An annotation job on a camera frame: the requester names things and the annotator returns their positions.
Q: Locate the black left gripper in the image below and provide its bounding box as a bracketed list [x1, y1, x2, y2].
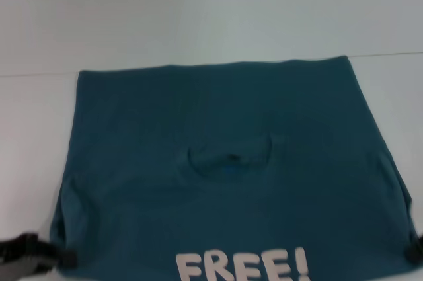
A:
[0, 232, 79, 281]

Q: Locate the teal blue t-shirt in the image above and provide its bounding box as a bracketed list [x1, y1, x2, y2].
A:
[48, 55, 418, 281]

